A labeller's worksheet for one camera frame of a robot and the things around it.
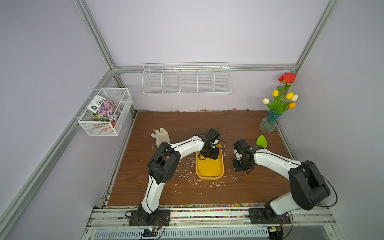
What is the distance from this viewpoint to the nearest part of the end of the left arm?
0.71 metres

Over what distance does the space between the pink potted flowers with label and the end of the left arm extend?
440 millimetres

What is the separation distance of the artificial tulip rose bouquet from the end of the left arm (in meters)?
0.38

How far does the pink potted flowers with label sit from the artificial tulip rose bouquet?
86cm

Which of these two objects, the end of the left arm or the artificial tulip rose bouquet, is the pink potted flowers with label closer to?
the end of the left arm

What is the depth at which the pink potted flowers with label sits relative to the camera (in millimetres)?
726

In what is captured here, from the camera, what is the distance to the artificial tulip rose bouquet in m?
0.90
